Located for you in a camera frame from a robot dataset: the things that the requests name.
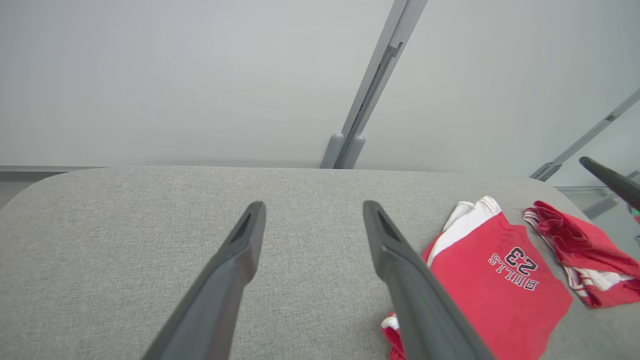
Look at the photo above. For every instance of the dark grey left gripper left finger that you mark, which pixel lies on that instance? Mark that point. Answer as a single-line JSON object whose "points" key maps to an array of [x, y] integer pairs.
{"points": [[220, 290]]}

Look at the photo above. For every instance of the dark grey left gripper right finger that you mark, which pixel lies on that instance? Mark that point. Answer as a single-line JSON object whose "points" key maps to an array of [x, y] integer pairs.
{"points": [[420, 305]]}

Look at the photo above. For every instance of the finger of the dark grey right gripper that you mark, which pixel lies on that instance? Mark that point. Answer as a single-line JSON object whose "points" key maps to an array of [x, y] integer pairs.
{"points": [[622, 187]]}

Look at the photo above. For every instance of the red white Bulls jersey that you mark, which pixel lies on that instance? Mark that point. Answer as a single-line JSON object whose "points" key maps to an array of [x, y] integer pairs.
{"points": [[490, 300]]}

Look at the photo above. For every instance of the red mesh shorts white trim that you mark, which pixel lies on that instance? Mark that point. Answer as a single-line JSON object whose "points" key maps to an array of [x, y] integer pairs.
{"points": [[580, 240]]}

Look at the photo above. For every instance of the grey side partition rail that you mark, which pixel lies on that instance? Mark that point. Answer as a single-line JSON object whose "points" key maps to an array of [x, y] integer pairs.
{"points": [[600, 206]]}

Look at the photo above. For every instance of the grey aluminium partition post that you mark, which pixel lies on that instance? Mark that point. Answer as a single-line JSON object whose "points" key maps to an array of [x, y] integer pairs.
{"points": [[575, 150], [370, 90]]}

